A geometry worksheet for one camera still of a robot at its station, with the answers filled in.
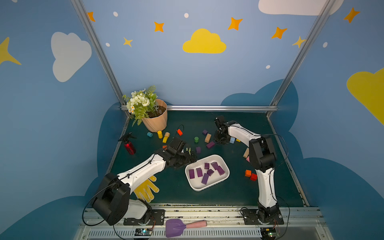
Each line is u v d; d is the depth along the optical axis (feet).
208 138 3.43
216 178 2.92
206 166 2.97
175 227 2.36
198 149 3.23
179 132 3.56
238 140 2.32
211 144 3.34
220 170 2.98
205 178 2.85
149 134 3.46
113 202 1.36
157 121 3.21
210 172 2.94
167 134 3.63
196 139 3.41
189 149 3.25
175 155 2.13
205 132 3.55
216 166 2.98
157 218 2.46
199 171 2.91
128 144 3.01
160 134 3.42
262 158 1.90
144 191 2.69
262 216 2.17
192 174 2.89
